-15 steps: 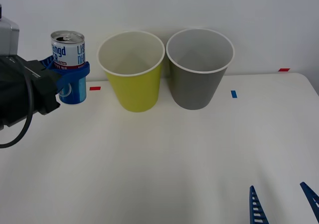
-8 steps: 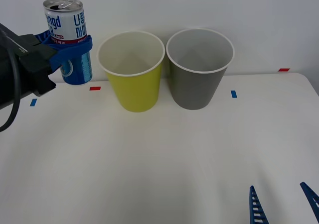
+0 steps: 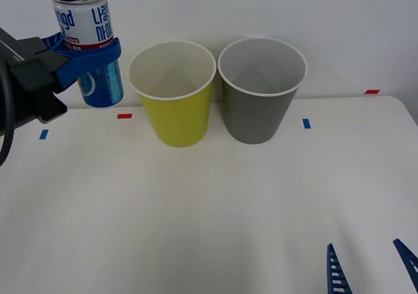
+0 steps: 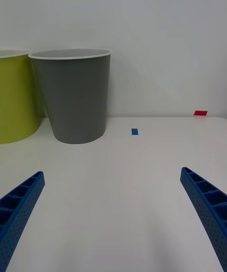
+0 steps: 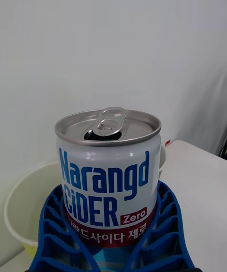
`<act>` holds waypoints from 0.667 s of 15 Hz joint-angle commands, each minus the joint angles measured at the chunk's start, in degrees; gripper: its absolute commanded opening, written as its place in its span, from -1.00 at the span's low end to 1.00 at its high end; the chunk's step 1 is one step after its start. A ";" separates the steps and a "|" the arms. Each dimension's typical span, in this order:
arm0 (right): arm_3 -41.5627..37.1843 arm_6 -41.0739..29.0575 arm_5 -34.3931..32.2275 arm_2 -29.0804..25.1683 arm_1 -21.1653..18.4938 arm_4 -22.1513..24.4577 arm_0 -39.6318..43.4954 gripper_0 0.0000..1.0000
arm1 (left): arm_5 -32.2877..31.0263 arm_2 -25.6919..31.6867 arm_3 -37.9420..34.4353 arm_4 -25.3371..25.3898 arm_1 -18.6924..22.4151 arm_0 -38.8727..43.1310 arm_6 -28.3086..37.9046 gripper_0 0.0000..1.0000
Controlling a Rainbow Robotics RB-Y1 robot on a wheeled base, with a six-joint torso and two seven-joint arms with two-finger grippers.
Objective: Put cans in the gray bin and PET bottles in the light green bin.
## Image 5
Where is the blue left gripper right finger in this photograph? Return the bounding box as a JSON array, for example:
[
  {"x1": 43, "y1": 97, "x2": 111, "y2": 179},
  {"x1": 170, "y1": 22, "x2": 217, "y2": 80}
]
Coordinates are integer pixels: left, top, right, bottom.
[{"x1": 127, "y1": 180, "x2": 196, "y2": 272}]

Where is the white can with blue print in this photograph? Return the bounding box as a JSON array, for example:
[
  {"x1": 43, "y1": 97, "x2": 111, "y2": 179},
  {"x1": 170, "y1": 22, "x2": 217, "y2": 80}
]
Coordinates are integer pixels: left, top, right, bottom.
[{"x1": 54, "y1": 106, "x2": 162, "y2": 272}]

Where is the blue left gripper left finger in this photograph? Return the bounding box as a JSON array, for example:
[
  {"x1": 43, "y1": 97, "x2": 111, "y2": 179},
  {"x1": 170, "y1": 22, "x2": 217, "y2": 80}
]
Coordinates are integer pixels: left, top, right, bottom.
[{"x1": 27, "y1": 184, "x2": 103, "y2": 272}]

